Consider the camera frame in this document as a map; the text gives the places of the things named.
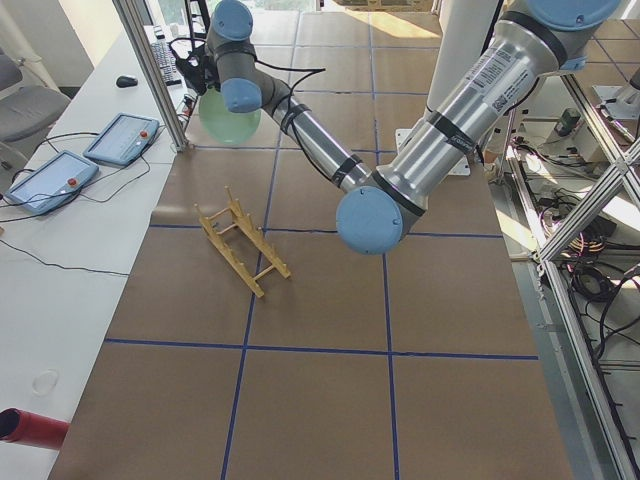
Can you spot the near blue teach pendant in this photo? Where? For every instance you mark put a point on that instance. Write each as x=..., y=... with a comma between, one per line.
x=53, y=183

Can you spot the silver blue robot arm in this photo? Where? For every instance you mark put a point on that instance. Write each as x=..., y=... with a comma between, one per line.
x=532, y=40

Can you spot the brown paper table mat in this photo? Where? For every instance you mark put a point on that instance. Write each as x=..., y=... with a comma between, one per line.
x=419, y=364

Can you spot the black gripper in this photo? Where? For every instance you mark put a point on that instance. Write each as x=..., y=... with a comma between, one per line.
x=198, y=76

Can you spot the black keyboard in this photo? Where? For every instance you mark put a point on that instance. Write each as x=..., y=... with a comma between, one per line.
x=166, y=63

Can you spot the blue teach pendant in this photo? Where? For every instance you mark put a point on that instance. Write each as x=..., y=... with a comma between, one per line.
x=123, y=140
x=53, y=183

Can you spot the red cylinder tube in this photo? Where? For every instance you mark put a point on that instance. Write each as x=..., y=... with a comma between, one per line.
x=31, y=429

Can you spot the aluminium frame post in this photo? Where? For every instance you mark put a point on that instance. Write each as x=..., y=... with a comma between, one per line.
x=133, y=26

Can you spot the grey office chair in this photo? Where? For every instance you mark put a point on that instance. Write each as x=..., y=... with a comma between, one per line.
x=27, y=115

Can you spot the black computer mouse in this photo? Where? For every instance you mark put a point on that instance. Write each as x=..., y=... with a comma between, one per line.
x=126, y=81

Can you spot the far blue teach pendant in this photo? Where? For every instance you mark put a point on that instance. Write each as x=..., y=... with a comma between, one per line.
x=123, y=140

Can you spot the wooden dish rack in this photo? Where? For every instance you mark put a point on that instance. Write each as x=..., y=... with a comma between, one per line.
x=224, y=229

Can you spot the light green plate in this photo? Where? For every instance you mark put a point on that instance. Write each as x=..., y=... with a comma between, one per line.
x=224, y=126

